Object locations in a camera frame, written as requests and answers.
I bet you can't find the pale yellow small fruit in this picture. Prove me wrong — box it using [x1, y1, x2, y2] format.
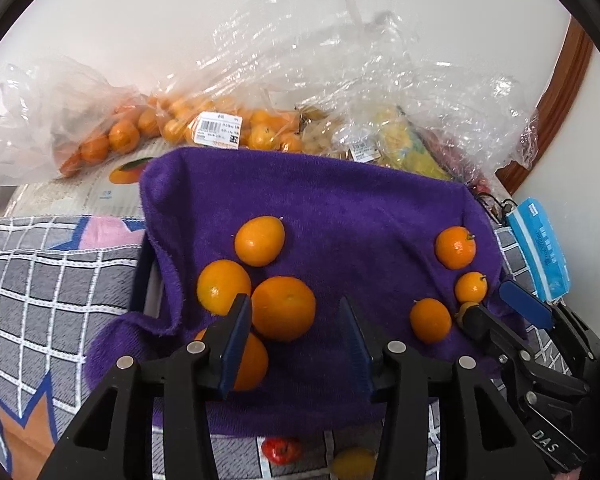
[455, 301, 479, 326]

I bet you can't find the grey checkered star cloth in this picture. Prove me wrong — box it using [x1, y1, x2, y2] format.
[0, 214, 577, 480]

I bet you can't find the small red apple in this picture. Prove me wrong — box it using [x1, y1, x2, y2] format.
[261, 437, 303, 466]

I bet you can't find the fruit printed cardboard box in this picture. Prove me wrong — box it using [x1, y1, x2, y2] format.
[5, 139, 172, 219]

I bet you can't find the oval orange kumquat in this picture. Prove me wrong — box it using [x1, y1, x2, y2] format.
[234, 216, 286, 266]

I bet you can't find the yellow orange mandarin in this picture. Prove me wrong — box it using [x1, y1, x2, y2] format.
[196, 259, 251, 315]

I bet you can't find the blue tissue pack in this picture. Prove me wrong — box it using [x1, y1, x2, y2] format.
[505, 197, 571, 302]

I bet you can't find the yellow green small fruit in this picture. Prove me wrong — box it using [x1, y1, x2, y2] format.
[330, 446, 376, 480]

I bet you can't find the brown wooden door frame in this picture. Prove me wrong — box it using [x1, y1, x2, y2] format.
[496, 16, 594, 194]

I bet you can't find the yellow snack package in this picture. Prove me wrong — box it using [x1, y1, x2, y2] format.
[373, 107, 453, 181]

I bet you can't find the small orange tangerine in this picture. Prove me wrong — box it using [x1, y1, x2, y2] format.
[454, 272, 488, 304]

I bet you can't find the purple towel covered tray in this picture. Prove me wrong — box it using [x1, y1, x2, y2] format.
[84, 148, 503, 437]

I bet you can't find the large orange with stem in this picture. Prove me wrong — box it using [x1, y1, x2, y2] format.
[434, 226, 477, 270]

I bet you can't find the large round orange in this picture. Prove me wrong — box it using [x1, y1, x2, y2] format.
[251, 276, 316, 342]

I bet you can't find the large crumpled clear plastic bag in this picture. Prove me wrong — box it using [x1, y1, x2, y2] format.
[197, 0, 538, 183]

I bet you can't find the black cable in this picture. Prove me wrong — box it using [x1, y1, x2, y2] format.
[471, 188, 519, 226]

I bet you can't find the clear bag of oranges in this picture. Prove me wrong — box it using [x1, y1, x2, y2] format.
[0, 58, 300, 186]

